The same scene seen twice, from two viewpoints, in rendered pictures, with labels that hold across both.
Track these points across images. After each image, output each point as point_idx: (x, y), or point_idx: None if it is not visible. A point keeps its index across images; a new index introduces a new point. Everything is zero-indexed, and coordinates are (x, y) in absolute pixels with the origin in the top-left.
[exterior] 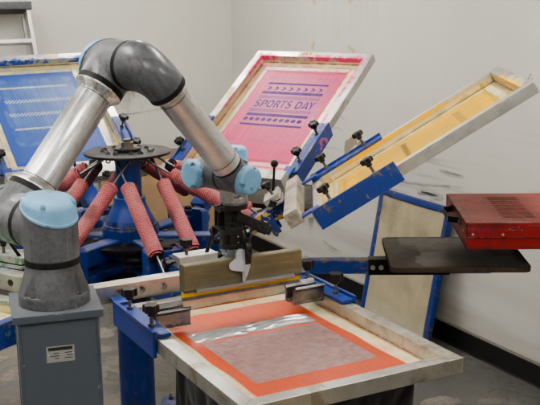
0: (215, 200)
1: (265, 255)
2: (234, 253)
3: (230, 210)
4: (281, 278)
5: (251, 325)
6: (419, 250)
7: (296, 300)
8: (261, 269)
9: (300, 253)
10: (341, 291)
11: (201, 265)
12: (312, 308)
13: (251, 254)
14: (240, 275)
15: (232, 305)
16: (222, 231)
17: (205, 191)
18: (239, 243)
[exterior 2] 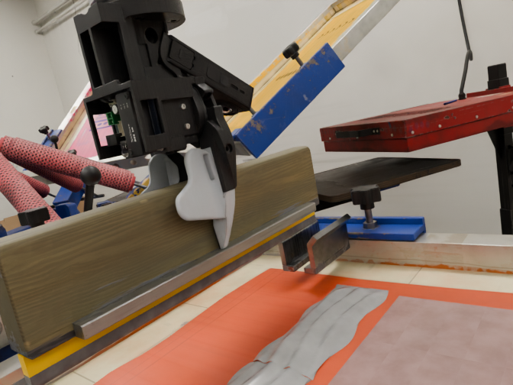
0: (82, 168)
1: (253, 167)
2: (170, 179)
3: (137, 12)
4: (297, 217)
5: (275, 364)
6: (327, 180)
7: (317, 261)
8: (252, 205)
9: (310, 155)
10: (380, 220)
11: (77, 227)
12: (336, 269)
13: (233, 155)
14: (210, 232)
15: (175, 318)
16: (130, 84)
17: (62, 159)
18: (191, 131)
